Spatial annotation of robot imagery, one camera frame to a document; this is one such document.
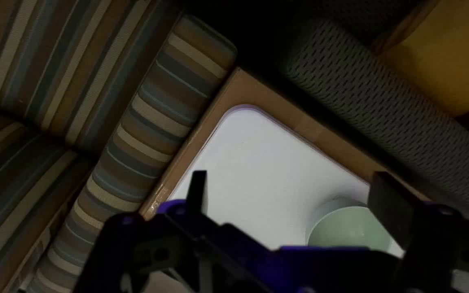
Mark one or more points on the light green bowl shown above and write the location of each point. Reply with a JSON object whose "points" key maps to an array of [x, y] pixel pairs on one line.
{"points": [[350, 230]]}

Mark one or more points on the wooden table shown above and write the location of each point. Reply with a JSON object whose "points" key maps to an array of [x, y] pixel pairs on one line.
{"points": [[236, 90]]}

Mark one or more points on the yellow cushion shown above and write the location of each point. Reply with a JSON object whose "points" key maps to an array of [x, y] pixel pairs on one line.
{"points": [[452, 50]]}

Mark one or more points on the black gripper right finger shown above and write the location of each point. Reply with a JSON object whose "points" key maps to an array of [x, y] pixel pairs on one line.
{"points": [[398, 209]]}

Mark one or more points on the dark grey armchair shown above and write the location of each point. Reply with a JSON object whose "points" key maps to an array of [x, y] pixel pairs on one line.
{"points": [[382, 108]]}

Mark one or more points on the white table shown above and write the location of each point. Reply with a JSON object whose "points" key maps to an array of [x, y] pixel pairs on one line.
{"points": [[268, 164]]}

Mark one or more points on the striped sofa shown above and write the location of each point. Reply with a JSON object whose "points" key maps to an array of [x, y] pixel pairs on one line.
{"points": [[154, 141]]}

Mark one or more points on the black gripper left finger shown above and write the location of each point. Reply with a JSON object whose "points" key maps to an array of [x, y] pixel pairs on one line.
{"points": [[197, 190]]}

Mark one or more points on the striped sofa cushion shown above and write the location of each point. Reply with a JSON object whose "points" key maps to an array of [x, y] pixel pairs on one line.
{"points": [[56, 60]]}

